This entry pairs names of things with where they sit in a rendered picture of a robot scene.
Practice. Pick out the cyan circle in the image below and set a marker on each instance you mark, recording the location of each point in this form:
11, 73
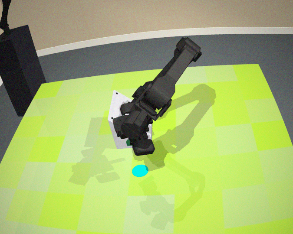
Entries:
140, 170

